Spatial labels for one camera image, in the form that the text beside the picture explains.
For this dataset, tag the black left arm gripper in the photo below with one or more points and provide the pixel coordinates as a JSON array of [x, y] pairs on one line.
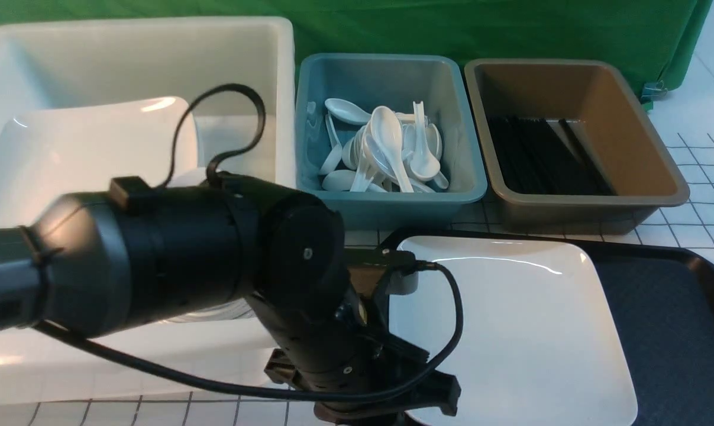
[[347, 365]]

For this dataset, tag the white square rice plate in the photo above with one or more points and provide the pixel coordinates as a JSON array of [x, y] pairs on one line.
[[539, 344]]

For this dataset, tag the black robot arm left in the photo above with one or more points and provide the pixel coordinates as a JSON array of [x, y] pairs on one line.
[[97, 263]]

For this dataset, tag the white soup spoon lower left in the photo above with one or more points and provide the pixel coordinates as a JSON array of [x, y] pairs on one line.
[[342, 181]]

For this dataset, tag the white soup spoon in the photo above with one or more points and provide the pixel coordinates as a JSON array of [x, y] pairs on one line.
[[386, 130], [342, 181], [423, 164], [347, 112]]

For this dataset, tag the white soup spoon right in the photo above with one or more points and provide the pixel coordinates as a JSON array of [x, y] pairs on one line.
[[423, 164]]

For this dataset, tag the teal plastic bin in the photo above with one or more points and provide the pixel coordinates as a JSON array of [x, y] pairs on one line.
[[395, 81]]

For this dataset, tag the white soup spoon top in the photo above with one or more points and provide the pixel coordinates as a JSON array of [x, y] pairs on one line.
[[386, 130]]

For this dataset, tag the white soup spoon upper left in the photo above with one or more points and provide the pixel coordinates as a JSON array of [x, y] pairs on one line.
[[347, 112]]

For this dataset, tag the pile of black chopsticks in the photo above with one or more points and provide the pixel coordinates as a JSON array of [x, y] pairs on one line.
[[537, 158]]

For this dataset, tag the brown plastic bin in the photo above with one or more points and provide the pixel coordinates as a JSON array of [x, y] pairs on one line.
[[607, 118]]

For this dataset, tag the black serving tray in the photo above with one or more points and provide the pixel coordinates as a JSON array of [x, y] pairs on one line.
[[662, 303]]

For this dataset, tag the stack of white square plates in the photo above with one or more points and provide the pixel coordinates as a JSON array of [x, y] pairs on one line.
[[47, 153]]

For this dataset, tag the metal binder clip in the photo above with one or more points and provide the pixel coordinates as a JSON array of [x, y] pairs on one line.
[[653, 91]]

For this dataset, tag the large white plastic tub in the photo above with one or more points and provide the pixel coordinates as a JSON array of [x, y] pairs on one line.
[[59, 65]]

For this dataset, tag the green cloth backdrop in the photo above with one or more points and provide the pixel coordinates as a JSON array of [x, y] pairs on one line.
[[647, 41]]

